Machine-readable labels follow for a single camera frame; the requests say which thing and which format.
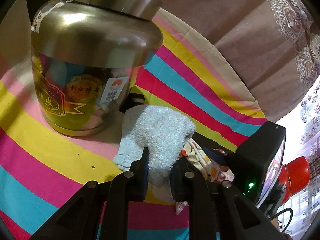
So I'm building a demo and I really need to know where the black cable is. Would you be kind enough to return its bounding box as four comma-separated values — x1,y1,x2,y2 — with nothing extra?
268,207,294,233

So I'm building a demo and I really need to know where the light blue fluffy sock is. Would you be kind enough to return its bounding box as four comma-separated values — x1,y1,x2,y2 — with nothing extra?
113,105,196,187

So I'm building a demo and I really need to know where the black fabric pouch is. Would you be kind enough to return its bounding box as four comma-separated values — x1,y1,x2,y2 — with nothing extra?
119,93,145,113

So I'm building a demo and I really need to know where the striped colourful tablecloth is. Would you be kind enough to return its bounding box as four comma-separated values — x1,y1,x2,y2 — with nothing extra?
1,0,266,239

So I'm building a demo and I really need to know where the red thermos bottle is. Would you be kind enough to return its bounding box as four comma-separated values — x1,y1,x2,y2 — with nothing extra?
278,156,311,205

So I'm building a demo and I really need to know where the glass jar gold lid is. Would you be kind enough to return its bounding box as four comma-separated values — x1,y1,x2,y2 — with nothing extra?
31,0,163,137

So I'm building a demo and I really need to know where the right human hand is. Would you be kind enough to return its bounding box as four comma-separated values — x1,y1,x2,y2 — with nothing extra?
270,217,283,233

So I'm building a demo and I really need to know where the floral lace curtain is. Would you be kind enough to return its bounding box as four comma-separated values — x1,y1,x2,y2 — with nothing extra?
278,79,319,239

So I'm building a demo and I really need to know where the black tracker camera module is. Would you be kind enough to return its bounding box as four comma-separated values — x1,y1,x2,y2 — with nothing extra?
230,121,286,206

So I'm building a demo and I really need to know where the cartoon print cream cloth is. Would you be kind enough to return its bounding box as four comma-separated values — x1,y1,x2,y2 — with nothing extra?
179,138,234,183

